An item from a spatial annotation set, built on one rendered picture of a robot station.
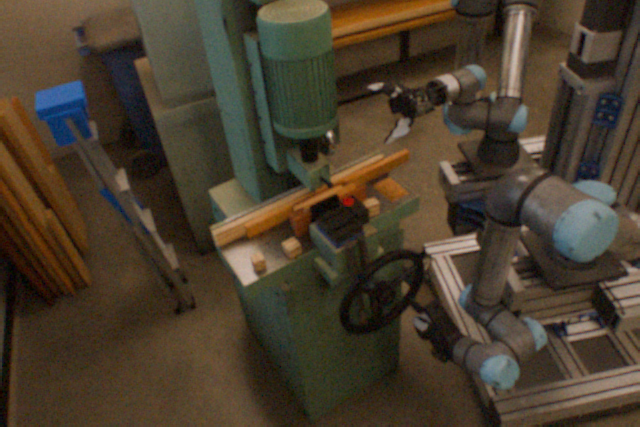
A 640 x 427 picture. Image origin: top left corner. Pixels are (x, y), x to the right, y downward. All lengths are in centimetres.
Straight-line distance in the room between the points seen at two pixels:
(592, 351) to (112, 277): 225
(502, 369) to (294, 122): 75
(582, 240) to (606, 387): 115
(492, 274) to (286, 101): 64
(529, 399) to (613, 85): 107
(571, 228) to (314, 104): 65
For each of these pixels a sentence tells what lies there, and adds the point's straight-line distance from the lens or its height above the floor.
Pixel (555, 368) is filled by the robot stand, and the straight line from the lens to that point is 208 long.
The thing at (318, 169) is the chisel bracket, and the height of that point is 106.
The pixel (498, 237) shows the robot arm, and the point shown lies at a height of 112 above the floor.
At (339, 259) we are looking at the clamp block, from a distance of 133.
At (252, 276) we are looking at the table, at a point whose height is 90.
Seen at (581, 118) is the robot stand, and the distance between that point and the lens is 155.
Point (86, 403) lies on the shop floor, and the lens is 245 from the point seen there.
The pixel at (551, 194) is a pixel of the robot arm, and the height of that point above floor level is 129.
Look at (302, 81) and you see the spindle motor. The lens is 121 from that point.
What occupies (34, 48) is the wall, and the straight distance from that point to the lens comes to 366.
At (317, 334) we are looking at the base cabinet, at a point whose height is 53.
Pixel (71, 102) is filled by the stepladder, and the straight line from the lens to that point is 189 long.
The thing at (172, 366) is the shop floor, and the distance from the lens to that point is 239.
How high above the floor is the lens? 191
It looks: 39 degrees down
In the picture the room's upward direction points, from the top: 6 degrees counter-clockwise
